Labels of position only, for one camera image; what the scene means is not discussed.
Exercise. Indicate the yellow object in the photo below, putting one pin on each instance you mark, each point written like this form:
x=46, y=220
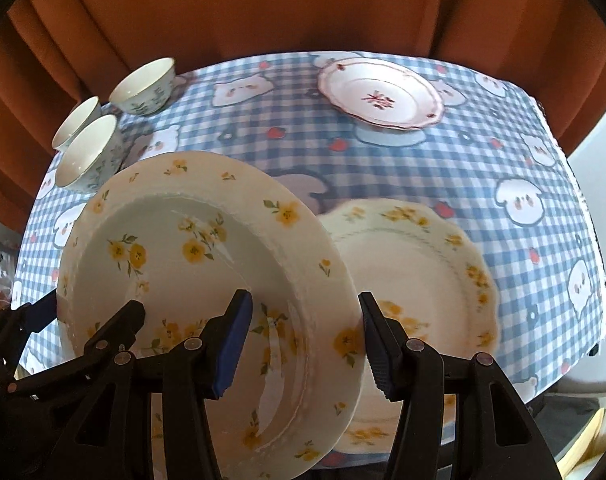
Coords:
x=595, y=435

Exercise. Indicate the blue checkered bear tablecloth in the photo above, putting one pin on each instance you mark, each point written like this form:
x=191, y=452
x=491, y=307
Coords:
x=283, y=160

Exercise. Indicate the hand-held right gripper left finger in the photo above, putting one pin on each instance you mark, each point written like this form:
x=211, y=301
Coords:
x=233, y=340

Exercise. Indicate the red pattern scalloped plate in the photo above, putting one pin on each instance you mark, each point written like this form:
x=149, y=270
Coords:
x=353, y=85

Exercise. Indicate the white floral bowl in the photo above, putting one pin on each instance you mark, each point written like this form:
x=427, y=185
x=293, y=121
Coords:
x=73, y=120
x=85, y=152
x=143, y=82

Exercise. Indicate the scalloped yellow flower plate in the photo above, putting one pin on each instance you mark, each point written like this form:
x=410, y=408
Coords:
x=413, y=270

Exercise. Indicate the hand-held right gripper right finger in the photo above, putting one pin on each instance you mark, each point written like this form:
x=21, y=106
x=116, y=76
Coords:
x=378, y=355

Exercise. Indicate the round yellow flower plate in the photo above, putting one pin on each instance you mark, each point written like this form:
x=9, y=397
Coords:
x=183, y=240

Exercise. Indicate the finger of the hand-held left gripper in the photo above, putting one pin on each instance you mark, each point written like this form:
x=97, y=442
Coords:
x=118, y=327
x=40, y=310

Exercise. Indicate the orange curtain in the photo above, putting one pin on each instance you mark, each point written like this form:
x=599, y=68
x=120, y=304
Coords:
x=283, y=5

